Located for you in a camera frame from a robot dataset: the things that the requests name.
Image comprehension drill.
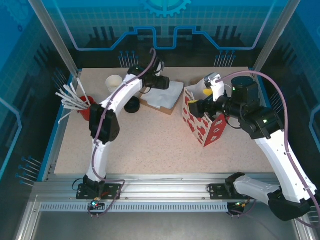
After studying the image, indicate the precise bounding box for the stack of white napkins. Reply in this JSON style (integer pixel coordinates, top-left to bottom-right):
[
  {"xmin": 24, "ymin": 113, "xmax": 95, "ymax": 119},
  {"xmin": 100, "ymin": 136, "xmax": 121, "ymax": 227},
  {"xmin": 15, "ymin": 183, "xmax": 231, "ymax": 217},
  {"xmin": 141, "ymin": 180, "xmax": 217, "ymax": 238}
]
[{"xmin": 141, "ymin": 80, "xmax": 185, "ymax": 110}]

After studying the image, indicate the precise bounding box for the red and white paper bag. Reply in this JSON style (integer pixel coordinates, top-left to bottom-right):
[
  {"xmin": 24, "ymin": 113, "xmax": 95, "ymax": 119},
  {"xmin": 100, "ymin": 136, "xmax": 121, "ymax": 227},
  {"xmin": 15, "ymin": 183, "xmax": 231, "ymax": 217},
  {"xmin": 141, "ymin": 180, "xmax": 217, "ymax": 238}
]
[{"xmin": 180, "ymin": 77, "xmax": 232, "ymax": 149}]

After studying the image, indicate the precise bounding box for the white napkin on cardboard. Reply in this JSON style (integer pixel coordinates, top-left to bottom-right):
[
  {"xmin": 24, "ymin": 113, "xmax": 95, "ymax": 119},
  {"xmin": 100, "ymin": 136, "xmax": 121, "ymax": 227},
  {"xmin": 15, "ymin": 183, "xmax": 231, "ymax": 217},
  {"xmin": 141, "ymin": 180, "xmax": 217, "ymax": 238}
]
[{"xmin": 138, "ymin": 79, "xmax": 185, "ymax": 116}]

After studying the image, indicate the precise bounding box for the stack of black lids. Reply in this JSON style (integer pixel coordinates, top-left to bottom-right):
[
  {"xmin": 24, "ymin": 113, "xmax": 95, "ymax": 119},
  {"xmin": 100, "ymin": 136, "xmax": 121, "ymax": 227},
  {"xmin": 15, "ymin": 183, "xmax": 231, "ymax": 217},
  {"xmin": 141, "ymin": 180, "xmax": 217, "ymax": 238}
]
[{"xmin": 123, "ymin": 96, "xmax": 141, "ymax": 114}]

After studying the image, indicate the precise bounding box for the stack of white paper cups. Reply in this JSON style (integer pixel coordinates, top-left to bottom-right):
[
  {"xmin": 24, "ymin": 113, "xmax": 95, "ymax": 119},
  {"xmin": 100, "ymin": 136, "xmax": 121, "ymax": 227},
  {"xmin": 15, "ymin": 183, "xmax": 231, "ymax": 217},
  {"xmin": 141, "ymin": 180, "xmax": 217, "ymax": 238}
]
[{"xmin": 105, "ymin": 74, "xmax": 124, "ymax": 95}]

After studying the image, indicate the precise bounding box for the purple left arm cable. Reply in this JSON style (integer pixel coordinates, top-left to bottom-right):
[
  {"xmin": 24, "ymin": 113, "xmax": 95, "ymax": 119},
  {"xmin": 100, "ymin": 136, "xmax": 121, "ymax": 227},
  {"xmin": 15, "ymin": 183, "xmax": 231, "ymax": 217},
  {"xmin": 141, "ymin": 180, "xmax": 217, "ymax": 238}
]
[{"xmin": 91, "ymin": 48, "xmax": 158, "ymax": 183}]

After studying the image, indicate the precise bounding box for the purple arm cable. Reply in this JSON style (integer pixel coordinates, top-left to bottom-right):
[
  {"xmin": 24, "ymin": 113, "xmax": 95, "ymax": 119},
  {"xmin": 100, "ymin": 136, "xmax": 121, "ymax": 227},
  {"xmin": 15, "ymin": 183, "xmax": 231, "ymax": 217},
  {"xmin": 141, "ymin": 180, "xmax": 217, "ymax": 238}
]
[
  {"xmin": 218, "ymin": 70, "xmax": 320, "ymax": 229},
  {"xmin": 91, "ymin": 48, "xmax": 158, "ymax": 183}
]

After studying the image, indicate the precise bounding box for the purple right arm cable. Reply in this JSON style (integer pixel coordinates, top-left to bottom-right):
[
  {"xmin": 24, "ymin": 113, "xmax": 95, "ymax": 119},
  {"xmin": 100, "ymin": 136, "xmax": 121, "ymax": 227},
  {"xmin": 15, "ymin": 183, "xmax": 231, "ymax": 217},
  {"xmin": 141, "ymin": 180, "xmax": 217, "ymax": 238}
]
[{"xmin": 218, "ymin": 70, "xmax": 320, "ymax": 229}]

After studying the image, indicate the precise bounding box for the aluminium frame post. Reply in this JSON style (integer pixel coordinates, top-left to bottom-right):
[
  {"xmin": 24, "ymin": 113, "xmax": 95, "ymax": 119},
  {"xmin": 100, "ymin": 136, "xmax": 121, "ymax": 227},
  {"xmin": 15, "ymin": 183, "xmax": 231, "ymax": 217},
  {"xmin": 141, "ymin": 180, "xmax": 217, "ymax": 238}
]
[
  {"xmin": 250, "ymin": 0, "xmax": 301, "ymax": 77},
  {"xmin": 27, "ymin": 0, "xmax": 82, "ymax": 77}
]

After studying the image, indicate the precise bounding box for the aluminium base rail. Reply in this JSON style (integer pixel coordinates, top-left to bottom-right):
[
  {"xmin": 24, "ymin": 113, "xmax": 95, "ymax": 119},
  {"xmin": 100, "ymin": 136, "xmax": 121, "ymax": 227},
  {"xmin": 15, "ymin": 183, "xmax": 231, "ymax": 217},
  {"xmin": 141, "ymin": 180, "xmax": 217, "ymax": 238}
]
[{"xmin": 32, "ymin": 172, "xmax": 298, "ymax": 203}]

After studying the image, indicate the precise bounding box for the slotted grey cable duct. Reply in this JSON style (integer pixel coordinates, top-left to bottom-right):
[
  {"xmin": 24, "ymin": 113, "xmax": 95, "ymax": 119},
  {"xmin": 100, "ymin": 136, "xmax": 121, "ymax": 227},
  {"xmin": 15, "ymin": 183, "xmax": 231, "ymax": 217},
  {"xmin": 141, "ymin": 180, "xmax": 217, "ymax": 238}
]
[{"xmin": 39, "ymin": 201, "xmax": 230, "ymax": 213}]

